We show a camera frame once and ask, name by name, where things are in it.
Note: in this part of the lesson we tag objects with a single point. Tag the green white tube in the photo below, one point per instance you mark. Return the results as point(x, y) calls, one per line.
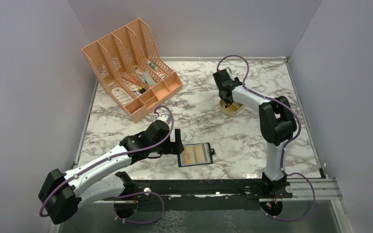
point(152, 65)

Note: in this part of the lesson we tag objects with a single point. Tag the orange pen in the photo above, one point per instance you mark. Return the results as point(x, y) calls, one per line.
point(129, 79)

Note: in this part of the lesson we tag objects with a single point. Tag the beige oval card tray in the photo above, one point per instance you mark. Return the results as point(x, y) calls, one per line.
point(230, 110)

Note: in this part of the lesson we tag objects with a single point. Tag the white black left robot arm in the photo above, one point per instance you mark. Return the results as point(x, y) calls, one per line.
point(63, 193)

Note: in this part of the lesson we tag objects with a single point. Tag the black leather card holder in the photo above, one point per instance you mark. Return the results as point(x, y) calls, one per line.
point(211, 153)

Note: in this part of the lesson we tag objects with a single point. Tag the orange plastic desk organizer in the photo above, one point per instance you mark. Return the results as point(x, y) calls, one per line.
point(126, 51)

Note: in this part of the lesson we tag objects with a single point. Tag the gold credit card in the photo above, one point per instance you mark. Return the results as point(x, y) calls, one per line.
point(188, 156)
point(202, 153)

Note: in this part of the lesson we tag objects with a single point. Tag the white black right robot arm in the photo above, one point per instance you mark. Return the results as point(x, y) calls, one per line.
point(277, 125)

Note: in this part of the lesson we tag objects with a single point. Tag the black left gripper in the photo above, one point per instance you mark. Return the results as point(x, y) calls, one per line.
point(176, 147)

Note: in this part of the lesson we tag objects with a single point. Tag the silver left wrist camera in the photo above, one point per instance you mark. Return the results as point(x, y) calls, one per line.
point(165, 118)

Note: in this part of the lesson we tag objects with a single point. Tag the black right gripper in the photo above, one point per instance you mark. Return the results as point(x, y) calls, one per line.
point(236, 80)

